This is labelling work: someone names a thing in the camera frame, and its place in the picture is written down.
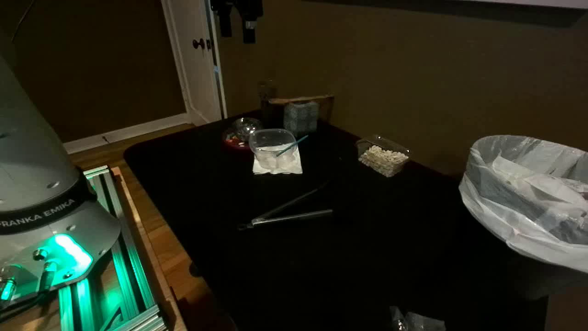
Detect white paper napkin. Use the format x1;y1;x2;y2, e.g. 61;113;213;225
252;150;305;179

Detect blue straw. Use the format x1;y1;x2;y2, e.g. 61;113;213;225
274;135;310;159

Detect wooden board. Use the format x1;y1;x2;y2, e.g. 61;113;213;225
110;164;189;331

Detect white wall board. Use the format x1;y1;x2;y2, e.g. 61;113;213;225
470;0;588;12

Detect crumpled clear plastic wrap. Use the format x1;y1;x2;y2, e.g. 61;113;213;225
388;304;448;331

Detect white door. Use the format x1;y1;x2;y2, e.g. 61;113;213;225
160;0;230;126

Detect trash bin with white bag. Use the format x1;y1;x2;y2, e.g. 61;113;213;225
457;133;588;276

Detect clear container with white pieces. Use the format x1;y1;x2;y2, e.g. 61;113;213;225
355;135;412;181

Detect grey patterned block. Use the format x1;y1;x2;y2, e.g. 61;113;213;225
281;100;322;137

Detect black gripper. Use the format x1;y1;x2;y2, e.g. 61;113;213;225
209;0;266;47

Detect aluminium profile frame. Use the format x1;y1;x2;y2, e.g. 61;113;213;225
53;164;171;331

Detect black trash bin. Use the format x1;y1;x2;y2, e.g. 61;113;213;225
448;201;588;331

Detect red round plate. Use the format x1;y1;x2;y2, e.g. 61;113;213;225
220;131;255;155

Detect white baseboard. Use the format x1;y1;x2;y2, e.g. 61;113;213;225
62;113;198;157

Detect metal tongs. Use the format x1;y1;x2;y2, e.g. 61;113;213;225
237;186;336;232

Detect clear plastic bowl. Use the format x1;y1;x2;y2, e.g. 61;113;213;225
246;128;299;164

